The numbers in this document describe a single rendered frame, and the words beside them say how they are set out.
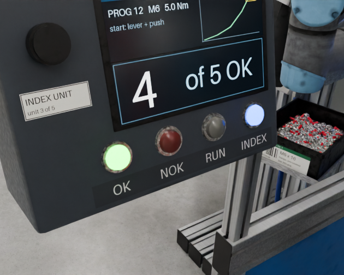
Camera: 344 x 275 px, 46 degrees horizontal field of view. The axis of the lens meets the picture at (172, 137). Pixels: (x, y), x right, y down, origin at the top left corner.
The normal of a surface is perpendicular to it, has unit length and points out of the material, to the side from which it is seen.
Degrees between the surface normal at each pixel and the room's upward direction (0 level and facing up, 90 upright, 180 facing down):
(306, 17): 89
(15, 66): 75
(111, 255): 0
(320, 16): 90
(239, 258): 90
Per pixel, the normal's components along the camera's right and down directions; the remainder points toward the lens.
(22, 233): 0.04, -0.86
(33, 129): 0.54, 0.20
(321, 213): 0.55, 0.44
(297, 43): -0.70, 0.34
